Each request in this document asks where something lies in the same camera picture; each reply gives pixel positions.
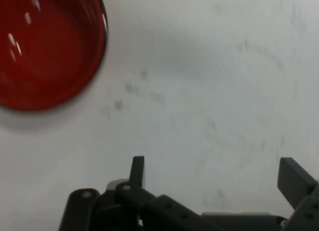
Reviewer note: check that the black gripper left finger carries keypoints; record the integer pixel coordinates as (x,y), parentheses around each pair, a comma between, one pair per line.
(139,201)

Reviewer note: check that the red bowl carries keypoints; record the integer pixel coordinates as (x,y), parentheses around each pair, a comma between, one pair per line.
(49,61)

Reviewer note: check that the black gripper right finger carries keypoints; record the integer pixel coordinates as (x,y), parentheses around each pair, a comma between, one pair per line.
(296,181)

